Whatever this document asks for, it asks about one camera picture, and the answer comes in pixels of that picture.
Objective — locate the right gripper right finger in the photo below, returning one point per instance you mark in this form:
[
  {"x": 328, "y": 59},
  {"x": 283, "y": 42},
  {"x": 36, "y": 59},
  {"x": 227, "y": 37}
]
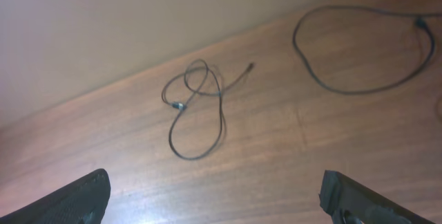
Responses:
[{"x": 349, "y": 202}]

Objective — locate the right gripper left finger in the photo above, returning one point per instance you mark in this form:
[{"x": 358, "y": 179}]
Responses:
[{"x": 83, "y": 201}]

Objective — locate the black USB cable thin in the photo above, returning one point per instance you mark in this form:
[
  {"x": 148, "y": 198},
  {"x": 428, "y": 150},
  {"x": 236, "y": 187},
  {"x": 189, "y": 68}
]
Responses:
[{"x": 419, "y": 22}]

